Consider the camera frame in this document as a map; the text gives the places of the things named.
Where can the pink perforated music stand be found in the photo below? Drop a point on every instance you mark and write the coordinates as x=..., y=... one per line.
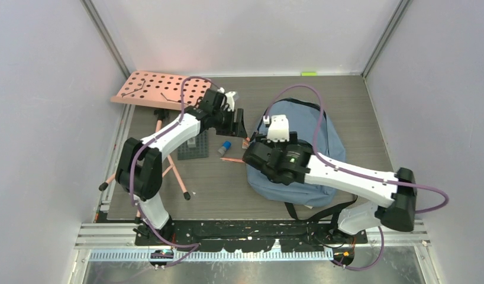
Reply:
x=141, y=89

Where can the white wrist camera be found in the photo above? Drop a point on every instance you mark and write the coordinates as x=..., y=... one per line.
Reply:
x=229, y=101
x=277, y=128

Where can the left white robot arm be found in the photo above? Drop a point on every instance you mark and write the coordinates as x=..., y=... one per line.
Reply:
x=139, y=169

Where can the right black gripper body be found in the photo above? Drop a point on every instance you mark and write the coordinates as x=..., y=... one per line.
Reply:
x=280, y=145

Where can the orange pencil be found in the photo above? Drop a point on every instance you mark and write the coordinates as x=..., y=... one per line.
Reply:
x=232, y=160

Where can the blue capped glue stick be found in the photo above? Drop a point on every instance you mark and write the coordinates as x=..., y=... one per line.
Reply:
x=224, y=148

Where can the blue student backpack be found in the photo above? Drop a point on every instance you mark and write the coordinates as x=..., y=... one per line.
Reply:
x=302, y=117

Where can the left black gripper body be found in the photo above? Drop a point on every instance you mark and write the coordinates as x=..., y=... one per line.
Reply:
x=223, y=123

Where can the white ribbed cable duct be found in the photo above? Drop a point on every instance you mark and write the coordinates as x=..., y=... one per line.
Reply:
x=168, y=255

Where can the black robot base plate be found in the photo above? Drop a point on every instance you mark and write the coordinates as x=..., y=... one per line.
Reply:
x=248, y=236

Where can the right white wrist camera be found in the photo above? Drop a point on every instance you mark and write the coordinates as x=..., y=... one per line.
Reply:
x=277, y=128

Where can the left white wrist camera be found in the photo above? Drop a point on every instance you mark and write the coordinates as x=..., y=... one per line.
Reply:
x=229, y=101

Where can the grey lego baseplate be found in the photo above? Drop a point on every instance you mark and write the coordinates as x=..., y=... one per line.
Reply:
x=194, y=148

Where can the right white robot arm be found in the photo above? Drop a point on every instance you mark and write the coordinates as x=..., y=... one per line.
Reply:
x=391, y=196

